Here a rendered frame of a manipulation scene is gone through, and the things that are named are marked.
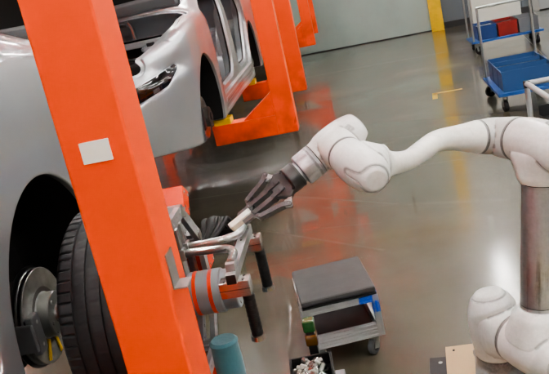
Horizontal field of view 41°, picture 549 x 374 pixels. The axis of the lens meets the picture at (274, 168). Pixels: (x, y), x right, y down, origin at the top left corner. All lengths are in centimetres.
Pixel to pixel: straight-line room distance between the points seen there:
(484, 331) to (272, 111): 381
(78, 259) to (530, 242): 128
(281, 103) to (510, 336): 389
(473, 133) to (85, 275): 118
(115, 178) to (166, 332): 40
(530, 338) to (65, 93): 144
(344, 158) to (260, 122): 411
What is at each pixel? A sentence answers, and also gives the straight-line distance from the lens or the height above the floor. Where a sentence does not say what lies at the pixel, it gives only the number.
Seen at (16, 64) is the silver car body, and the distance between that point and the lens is 256.
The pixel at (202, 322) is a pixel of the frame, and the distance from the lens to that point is 263.
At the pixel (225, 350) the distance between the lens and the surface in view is 230.
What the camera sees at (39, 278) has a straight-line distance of 261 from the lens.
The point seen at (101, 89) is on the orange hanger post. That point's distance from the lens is 168.
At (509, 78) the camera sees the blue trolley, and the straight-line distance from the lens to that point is 748.
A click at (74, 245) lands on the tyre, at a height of 113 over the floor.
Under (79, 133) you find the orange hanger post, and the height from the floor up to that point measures 152.
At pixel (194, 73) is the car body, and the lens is 512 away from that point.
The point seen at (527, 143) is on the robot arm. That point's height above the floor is 118.
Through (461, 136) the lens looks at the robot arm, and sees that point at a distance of 218.
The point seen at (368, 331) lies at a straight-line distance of 349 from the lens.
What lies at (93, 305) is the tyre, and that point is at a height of 99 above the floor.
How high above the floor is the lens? 177
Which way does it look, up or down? 15 degrees down
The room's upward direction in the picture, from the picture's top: 12 degrees counter-clockwise
